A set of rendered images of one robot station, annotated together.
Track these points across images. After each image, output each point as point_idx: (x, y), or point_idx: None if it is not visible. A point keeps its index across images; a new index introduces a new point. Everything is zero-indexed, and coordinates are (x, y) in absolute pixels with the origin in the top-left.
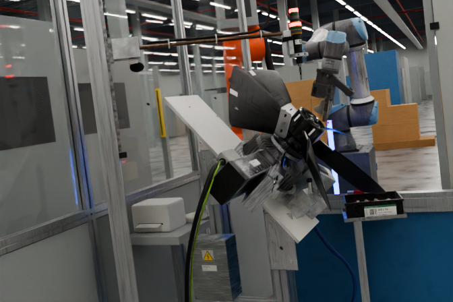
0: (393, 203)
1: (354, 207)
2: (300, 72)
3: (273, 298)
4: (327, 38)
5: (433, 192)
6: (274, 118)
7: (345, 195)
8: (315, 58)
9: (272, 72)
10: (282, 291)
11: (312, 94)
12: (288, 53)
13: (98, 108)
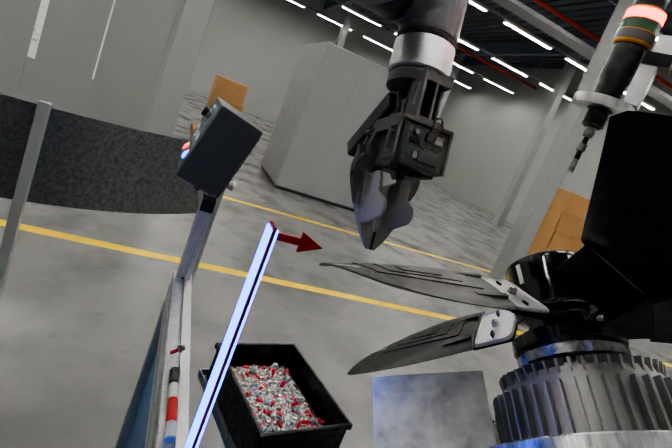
0: (298, 362)
1: (335, 419)
2: (579, 152)
3: None
4: None
5: (190, 309)
6: (661, 304)
7: (261, 430)
8: None
9: (641, 129)
10: None
11: (441, 172)
12: (639, 107)
13: None
